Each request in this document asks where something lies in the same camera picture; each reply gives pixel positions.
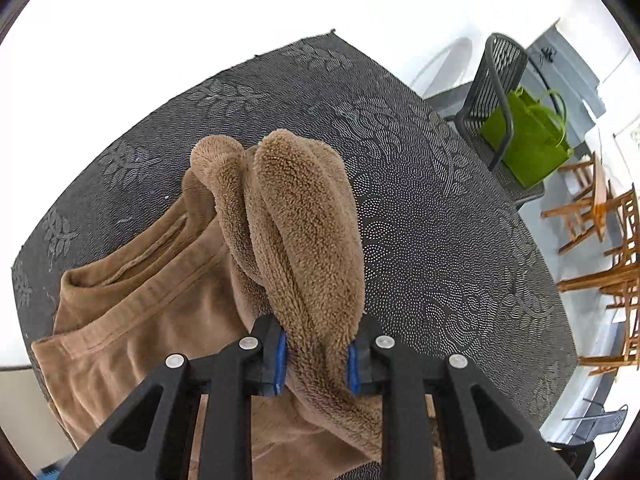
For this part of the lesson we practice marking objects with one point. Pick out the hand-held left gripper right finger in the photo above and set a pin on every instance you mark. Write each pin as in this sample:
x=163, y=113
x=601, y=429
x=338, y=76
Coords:
x=354, y=365

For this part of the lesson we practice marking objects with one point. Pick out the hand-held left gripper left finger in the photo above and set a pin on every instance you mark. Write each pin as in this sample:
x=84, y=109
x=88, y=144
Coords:
x=280, y=360

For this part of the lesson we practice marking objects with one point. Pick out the brown fleece sweater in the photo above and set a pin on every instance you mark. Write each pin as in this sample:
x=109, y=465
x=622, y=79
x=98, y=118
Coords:
x=300, y=210

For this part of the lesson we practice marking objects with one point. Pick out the dark patterned tablecloth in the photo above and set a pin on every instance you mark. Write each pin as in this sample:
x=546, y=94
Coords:
x=425, y=210

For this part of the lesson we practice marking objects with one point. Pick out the black mesh chair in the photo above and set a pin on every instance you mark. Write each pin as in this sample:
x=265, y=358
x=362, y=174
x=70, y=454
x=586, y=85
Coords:
x=600, y=422
x=500, y=60

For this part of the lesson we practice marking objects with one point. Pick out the wooden chair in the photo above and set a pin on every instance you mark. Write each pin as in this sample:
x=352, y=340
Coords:
x=597, y=195
x=607, y=360
x=600, y=280

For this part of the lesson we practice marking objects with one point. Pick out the green bag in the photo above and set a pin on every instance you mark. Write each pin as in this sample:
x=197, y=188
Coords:
x=530, y=145

